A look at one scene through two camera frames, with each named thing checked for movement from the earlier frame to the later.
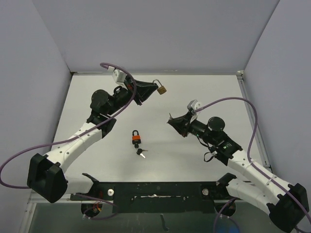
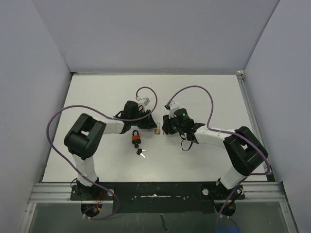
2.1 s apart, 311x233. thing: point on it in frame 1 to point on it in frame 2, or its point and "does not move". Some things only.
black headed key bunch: x=139 y=152 does not move
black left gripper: x=143 y=90 to x=148 y=123
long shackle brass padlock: x=161 y=90 to x=157 y=130
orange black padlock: x=136 y=138 does not move
